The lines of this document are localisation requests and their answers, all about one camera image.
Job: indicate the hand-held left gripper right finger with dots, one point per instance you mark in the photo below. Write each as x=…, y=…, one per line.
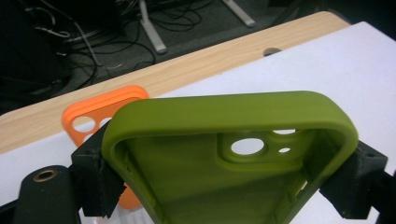
x=353, y=183

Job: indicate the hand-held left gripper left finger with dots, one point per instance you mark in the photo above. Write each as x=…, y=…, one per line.
x=93, y=174

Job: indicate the orange phone case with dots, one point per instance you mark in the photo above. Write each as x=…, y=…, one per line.
x=99, y=105

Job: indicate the green cartoon phone case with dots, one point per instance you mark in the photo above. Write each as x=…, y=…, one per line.
x=218, y=115

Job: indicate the white metal desk frame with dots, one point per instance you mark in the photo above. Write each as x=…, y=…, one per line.
x=152, y=34

